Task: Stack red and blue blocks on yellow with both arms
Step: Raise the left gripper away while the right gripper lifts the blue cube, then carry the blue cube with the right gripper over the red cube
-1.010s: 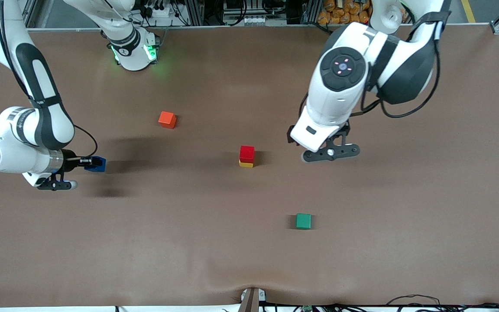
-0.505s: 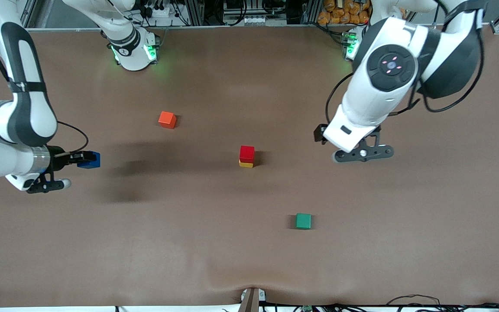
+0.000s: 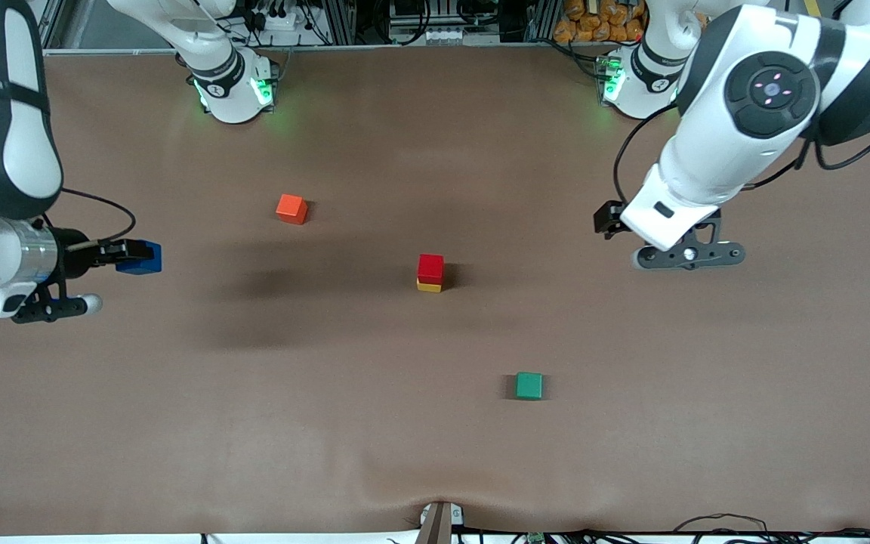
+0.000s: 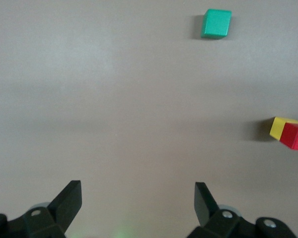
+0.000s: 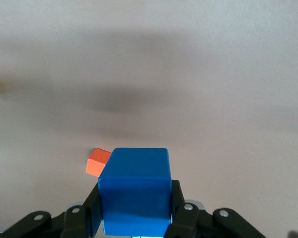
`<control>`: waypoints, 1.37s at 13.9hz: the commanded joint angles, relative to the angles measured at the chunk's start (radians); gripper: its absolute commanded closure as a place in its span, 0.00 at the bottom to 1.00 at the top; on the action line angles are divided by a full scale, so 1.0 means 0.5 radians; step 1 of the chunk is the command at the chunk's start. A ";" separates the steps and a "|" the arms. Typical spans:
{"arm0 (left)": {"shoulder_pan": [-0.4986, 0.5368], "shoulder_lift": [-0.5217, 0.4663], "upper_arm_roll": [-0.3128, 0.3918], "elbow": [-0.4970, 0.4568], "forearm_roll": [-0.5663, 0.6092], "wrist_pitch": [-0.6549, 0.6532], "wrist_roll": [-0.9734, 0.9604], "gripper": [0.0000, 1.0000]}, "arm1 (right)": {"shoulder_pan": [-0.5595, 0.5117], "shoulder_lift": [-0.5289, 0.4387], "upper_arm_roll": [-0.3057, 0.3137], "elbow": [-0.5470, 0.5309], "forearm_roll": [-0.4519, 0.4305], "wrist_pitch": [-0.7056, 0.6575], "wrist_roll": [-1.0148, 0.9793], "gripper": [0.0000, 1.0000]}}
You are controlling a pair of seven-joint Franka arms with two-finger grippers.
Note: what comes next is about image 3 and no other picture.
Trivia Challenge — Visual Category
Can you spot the blue cube block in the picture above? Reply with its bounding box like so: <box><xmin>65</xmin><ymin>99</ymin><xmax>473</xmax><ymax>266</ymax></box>
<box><xmin>116</xmin><ymin>240</ymin><xmax>162</xmax><ymax>275</ymax></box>

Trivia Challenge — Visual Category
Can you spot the orange cube block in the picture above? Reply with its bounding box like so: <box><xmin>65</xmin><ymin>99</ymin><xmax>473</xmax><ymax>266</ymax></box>
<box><xmin>276</xmin><ymin>193</ymin><xmax>309</xmax><ymax>226</ymax></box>

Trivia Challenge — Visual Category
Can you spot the orange snack bag pile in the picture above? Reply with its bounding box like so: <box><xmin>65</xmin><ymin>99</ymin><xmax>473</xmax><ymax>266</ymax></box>
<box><xmin>554</xmin><ymin>0</ymin><xmax>647</xmax><ymax>44</ymax></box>

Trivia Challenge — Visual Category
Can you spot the white terminal connector block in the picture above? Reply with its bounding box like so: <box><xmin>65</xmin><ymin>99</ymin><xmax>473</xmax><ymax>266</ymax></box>
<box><xmin>420</xmin><ymin>26</ymin><xmax>502</xmax><ymax>45</ymax></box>

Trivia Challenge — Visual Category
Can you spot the white power strip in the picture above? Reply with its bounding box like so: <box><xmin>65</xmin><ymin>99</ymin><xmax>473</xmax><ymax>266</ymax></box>
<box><xmin>248</xmin><ymin>0</ymin><xmax>307</xmax><ymax>32</ymax></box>

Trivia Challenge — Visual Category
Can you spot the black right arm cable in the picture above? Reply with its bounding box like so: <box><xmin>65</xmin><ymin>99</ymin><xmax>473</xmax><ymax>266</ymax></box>
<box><xmin>61</xmin><ymin>187</ymin><xmax>137</xmax><ymax>244</ymax></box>

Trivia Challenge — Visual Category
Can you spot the black cable bundle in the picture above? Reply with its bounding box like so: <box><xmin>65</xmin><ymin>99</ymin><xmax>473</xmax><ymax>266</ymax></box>
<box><xmin>673</xmin><ymin>514</ymin><xmax>870</xmax><ymax>544</ymax></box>

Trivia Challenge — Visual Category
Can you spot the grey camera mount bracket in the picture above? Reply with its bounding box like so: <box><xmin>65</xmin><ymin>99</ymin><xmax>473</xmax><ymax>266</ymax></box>
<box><xmin>416</xmin><ymin>501</ymin><xmax>464</xmax><ymax>544</ymax></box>

